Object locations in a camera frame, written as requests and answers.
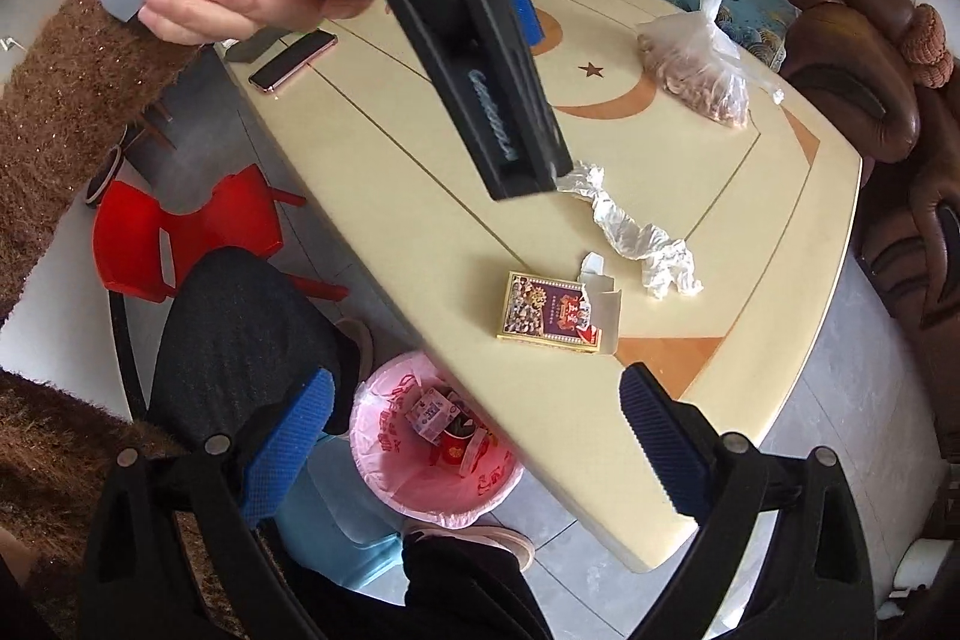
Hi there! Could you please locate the cream wooden coffee table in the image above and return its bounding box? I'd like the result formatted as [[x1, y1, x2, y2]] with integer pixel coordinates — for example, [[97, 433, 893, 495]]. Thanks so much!
[[229, 0, 861, 570]]

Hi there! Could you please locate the plastic bag of peanuts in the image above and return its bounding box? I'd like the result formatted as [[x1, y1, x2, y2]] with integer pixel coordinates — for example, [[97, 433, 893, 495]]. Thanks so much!
[[636, 0, 786, 128]]

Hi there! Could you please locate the brown leather long sofa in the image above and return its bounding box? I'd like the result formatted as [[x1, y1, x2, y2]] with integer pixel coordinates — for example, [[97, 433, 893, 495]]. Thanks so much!
[[763, 0, 960, 341]]

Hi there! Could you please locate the pink knot cushion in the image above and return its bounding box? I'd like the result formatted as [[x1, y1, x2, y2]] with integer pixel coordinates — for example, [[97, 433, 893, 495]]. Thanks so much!
[[900, 3, 955, 89]]

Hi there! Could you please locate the white blue milk carton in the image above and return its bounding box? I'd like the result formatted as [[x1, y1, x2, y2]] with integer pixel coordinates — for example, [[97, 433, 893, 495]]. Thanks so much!
[[405, 386, 462, 443]]

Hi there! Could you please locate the red plastic stool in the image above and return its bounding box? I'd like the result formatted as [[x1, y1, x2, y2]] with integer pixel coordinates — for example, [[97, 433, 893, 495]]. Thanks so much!
[[91, 164, 308, 304]]

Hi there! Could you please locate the pink lined trash bin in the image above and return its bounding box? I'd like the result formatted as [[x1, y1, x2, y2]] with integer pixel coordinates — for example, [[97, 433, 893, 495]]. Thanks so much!
[[348, 353, 524, 530]]

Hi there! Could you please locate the black smartphone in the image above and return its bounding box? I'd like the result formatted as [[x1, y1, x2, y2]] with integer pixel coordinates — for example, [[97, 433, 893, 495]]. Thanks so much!
[[224, 28, 288, 64]]

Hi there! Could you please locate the gold purple card box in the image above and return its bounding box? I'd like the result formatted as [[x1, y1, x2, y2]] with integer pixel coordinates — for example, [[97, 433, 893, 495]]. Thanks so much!
[[496, 252, 622, 354]]

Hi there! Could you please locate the brown fuzzy sleeve forearm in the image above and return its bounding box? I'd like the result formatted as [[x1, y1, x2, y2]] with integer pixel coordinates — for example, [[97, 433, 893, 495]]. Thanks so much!
[[0, 0, 197, 315]]

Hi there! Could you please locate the red paper cup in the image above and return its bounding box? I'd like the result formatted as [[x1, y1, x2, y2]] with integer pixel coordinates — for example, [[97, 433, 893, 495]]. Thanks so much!
[[436, 414, 488, 476]]

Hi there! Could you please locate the blue plastic stool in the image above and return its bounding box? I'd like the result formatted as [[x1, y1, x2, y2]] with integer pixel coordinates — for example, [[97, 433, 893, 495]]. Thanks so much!
[[274, 435, 402, 591]]

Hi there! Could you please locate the pink smartphone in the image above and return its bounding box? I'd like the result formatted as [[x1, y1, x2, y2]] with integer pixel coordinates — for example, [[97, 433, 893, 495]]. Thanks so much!
[[247, 29, 338, 92]]

